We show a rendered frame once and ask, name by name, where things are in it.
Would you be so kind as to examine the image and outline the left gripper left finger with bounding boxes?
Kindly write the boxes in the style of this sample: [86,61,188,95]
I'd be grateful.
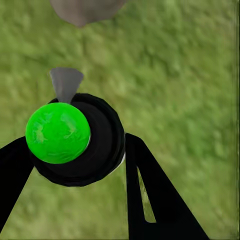
[0,137,35,232]

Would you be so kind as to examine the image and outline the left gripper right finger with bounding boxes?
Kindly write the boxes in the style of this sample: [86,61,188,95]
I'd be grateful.
[124,133,210,240]

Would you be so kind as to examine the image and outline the pesticide atomizer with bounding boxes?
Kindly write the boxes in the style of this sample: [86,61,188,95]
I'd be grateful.
[25,66,126,187]

